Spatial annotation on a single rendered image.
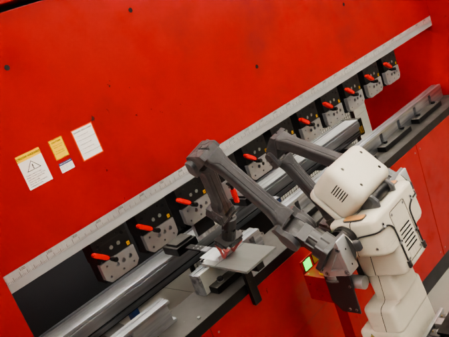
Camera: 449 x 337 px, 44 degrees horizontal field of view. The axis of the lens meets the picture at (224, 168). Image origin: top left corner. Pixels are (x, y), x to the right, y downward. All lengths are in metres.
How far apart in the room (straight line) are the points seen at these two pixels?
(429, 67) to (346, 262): 2.47
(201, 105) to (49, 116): 0.65
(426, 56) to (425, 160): 0.81
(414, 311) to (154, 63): 1.27
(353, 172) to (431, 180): 1.79
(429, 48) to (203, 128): 2.03
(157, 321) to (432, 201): 1.92
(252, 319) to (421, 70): 2.24
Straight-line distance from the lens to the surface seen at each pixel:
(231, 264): 2.23
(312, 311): 2.67
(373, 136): 3.23
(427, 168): 3.46
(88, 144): 1.99
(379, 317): 1.93
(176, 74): 2.23
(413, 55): 3.98
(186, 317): 2.27
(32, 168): 1.90
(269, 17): 2.64
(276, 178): 2.99
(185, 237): 2.55
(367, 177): 1.75
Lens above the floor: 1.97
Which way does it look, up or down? 17 degrees down
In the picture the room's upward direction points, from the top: 20 degrees counter-clockwise
